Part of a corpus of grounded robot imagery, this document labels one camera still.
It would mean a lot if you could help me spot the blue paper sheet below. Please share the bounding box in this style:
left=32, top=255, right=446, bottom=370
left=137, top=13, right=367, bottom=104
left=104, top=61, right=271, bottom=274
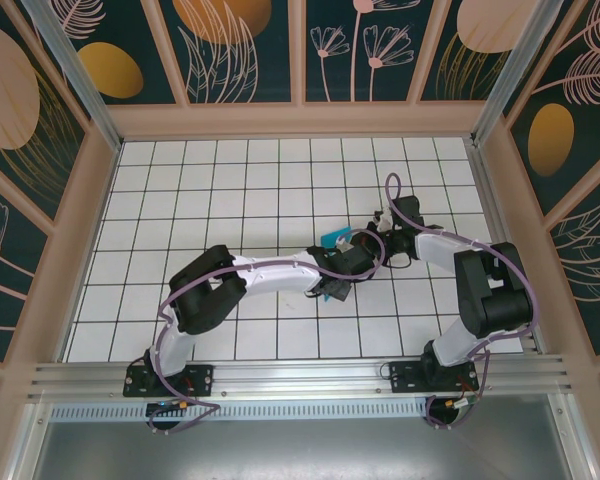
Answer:
left=321, top=227, right=354, bottom=304

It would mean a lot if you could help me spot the grey metal sheet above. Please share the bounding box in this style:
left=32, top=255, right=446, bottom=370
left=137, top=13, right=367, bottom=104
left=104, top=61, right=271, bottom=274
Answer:
left=9, top=399, right=596, bottom=480

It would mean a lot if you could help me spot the long aluminium mounting rail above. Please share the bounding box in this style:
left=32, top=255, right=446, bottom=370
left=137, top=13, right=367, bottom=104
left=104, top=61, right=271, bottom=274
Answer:
left=27, top=354, right=576, bottom=401

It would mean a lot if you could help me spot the aluminium side rail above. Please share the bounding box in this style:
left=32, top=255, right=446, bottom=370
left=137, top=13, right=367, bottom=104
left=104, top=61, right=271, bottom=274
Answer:
left=467, top=139, right=549, bottom=356

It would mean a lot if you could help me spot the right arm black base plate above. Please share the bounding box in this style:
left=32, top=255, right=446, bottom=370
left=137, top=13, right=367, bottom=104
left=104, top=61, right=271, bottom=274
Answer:
left=388, top=360, right=479, bottom=394

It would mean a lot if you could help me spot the slotted grey cable tray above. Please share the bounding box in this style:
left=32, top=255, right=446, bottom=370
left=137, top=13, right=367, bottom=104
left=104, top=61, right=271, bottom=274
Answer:
left=49, top=403, right=431, bottom=422

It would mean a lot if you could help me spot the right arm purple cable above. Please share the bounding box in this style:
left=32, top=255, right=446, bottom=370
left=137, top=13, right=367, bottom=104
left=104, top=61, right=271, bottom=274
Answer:
left=385, top=172, right=539, bottom=431

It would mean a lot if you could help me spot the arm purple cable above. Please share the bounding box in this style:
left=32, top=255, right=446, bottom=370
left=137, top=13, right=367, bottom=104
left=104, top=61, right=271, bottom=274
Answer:
left=157, top=228, right=387, bottom=436
left=385, top=172, right=539, bottom=431

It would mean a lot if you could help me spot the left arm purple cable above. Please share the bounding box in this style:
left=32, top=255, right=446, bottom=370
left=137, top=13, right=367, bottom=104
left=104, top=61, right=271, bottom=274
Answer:
left=157, top=228, right=387, bottom=436

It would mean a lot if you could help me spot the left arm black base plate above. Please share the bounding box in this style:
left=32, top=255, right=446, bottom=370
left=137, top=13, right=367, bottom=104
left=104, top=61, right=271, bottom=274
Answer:
left=123, top=363, right=215, bottom=399

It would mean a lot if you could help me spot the aluminium frame post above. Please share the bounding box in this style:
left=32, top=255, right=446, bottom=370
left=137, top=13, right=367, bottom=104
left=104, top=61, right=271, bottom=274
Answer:
left=22, top=0, right=124, bottom=151
left=472, top=0, right=564, bottom=146

